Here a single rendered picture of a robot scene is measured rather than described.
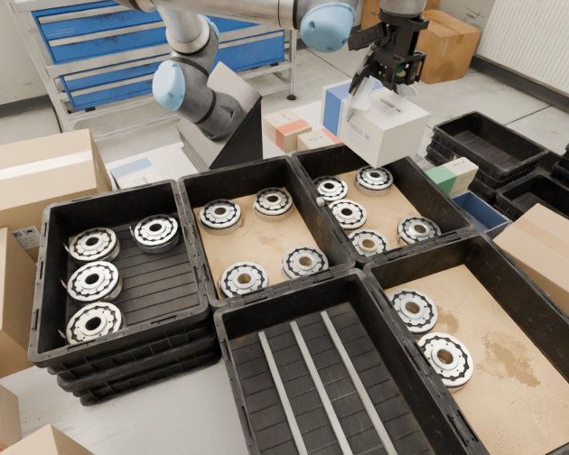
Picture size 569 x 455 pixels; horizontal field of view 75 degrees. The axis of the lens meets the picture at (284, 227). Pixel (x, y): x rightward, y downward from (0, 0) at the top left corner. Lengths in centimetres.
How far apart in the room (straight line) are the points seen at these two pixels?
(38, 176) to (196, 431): 75
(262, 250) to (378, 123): 39
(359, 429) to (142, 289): 52
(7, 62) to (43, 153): 232
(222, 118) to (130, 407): 78
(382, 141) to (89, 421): 81
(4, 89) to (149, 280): 287
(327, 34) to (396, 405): 62
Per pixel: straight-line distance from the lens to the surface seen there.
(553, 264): 103
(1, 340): 95
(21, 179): 119
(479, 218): 129
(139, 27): 264
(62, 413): 97
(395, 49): 76
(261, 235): 93
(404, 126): 78
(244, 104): 120
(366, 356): 78
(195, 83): 112
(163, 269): 91
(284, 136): 138
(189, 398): 89
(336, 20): 62
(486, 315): 91
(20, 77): 358
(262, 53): 301
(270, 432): 72
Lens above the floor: 152
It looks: 47 degrees down
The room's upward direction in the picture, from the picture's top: 1 degrees clockwise
